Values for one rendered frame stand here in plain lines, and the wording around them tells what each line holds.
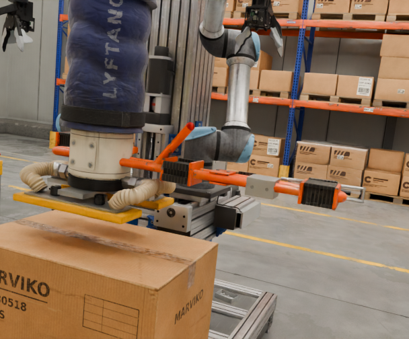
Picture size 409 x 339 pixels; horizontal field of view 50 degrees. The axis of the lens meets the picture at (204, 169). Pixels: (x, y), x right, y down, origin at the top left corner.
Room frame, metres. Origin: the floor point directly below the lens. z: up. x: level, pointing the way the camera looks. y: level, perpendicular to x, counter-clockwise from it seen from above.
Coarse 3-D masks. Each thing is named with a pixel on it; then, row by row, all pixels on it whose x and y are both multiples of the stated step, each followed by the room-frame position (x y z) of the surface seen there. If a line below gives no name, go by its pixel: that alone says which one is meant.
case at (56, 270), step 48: (0, 240) 1.13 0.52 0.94; (48, 240) 1.17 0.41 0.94; (96, 240) 1.21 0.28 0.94; (144, 240) 1.25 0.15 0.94; (192, 240) 1.30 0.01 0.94; (0, 288) 1.08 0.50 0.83; (48, 288) 1.03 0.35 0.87; (96, 288) 0.98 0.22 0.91; (144, 288) 0.94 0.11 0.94; (192, 288) 1.12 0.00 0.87; (0, 336) 1.08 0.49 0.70; (48, 336) 1.03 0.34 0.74; (96, 336) 0.98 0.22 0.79; (144, 336) 0.93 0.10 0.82; (192, 336) 1.16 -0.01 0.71
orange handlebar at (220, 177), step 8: (56, 152) 1.24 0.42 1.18; (64, 152) 1.23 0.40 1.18; (136, 152) 1.46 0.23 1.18; (120, 160) 1.16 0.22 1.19; (128, 160) 1.16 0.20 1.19; (136, 160) 1.15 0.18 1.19; (144, 160) 1.18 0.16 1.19; (152, 160) 1.18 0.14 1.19; (136, 168) 1.15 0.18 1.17; (144, 168) 1.14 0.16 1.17; (152, 168) 1.13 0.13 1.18; (160, 168) 1.12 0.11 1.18; (200, 168) 1.13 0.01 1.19; (192, 176) 1.09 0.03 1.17; (200, 176) 1.08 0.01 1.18; (208, 176) 1.07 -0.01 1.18; (216, 176) 1.06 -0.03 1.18; (224, 176) 1.06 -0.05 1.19; (232, 176) 1.05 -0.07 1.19; (240, 176) 1.09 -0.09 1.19; (224, 184) 1.05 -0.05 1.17; (232, 184) 1.05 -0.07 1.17; (240, 184) 1.04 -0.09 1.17; (280, 184) 1.01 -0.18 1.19; (288, 184) 1.04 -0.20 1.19; (296, 184) 1.04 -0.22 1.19; (280, 192) 1.01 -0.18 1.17; (288, 192) 1.00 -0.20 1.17; (296, 192) 0.99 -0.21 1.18; (344, 192) 0.99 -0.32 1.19; (344, 200) 0.97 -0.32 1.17
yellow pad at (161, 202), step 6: (66, 186) 1.31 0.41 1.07; (108, 198) 1.26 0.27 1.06; (156, 198) 1.24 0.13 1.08; (162, 198) 1.27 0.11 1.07; (168, 198) 1.27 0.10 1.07; (138, 204) 1.22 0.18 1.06; (144, 204) 1.22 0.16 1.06; (150, 204) 1.21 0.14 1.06; (156, 204) 1.20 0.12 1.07; (162, 204) 1.22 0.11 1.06; (168, 204) 1.26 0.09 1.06
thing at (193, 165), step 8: (168, 160) 1.13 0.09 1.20; (176, 160) 1.17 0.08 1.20; (184, 160) 1.17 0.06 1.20; (192, 160) 1.16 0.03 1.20; (168, 168) 1.09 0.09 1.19; (176, 168) 1.08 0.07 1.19; (184, 168) 1.07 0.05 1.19; (192, 168) 1.08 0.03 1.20; (160, 176) 1.11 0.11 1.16; (168, 176) 1.09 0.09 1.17; (176, 176) 1.08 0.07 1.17; (184, 176) 1.08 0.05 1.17; (192, 184) 1.09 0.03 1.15
